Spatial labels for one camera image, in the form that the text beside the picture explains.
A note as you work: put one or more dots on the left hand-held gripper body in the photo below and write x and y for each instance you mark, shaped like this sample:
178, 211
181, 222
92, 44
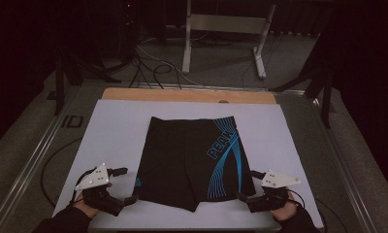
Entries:
96, 179

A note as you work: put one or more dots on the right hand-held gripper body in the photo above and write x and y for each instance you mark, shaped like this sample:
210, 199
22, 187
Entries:
277, 179

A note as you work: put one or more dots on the black shorts with blue print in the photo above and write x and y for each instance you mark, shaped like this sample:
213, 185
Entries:
182, 161

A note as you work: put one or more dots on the person's left hand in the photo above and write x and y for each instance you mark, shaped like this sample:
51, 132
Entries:
85, 208

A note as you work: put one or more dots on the person's right hand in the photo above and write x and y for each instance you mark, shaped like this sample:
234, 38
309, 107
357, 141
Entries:
284, 214

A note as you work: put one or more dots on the white table mat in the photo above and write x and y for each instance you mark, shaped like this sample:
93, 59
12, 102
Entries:
117, 129

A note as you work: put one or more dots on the black angled stand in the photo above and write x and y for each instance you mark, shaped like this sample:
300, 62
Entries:
326, 97

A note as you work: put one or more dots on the black tripod stand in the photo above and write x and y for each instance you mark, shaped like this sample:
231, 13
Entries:
59, 87

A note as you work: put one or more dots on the dark equipment with red light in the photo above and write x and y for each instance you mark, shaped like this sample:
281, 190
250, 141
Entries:
129, 19

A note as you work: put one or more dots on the metal floor rail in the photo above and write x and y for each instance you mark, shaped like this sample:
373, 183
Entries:
27, 168
214, 87
347, 174

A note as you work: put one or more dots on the white metal stand frame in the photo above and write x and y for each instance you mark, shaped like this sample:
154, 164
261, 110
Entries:
226, 24

